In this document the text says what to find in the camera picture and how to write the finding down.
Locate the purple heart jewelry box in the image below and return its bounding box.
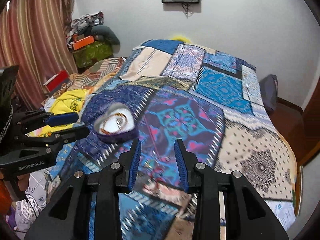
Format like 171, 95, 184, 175
93, 102, 138, 144

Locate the person's left hand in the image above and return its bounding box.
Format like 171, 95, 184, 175
1, 171, 30, 192

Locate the yellow cartoon blanket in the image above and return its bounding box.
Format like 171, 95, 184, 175
27, 89, 88, 137

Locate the red and white box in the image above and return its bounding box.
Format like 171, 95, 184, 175
42, 70, 69, 94

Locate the green patterned box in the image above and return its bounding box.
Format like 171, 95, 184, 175
72, 41, 113, 68

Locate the striped beige quilt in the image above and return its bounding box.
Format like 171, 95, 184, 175
41, 57, 126, 106

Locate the striped red curtain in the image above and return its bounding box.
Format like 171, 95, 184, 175
1, 0, 77, 109

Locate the orange shoe box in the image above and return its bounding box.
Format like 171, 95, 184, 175
72, 36, 94, 50

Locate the pile of clothes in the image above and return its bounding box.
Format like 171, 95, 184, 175
66, 11, 120, 48

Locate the dark grey bag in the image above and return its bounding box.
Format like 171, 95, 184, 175
259, 74, 278, 114

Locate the blue patchwork bedspread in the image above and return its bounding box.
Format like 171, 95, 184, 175
45, 40, 297, 239

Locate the yellow pillow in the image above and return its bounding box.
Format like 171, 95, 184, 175
170, 35, 191, 43

